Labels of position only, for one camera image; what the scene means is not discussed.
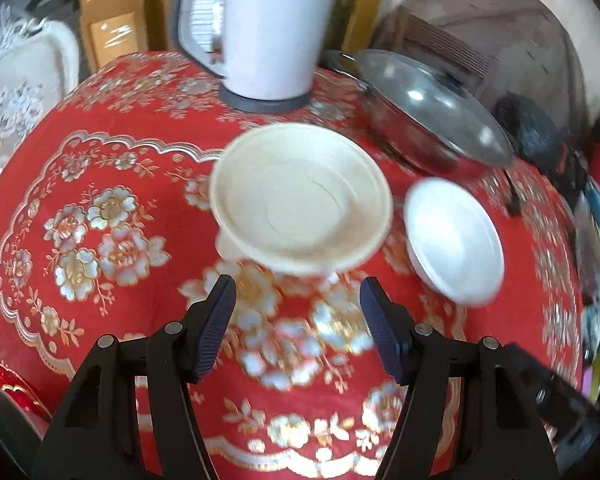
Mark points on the small white foam bowl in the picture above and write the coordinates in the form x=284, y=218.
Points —
x=450, y=235

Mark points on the cream paper bowl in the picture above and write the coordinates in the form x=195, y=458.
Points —
x=300, y=200

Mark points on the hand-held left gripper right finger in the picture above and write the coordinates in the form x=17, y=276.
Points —
x=382, y=330

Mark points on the stainless steel pot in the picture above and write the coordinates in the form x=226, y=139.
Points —
x=400, y=132

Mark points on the white electric kettle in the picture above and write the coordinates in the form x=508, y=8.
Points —
x=275, y=35

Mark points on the red floral tablecloth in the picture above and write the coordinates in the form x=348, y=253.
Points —
x=130, y=170

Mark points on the white carved chair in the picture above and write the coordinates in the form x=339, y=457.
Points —
x=25, y=85

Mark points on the black plastic bag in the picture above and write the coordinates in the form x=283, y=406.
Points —
x=535, y=135

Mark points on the yellow wooden cabinet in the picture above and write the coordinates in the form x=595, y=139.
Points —
x=115, y=30

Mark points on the glass pot lid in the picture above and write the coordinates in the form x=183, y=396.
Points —
x=430, y=100

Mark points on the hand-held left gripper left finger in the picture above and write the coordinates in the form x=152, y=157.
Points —
x=212, y=330

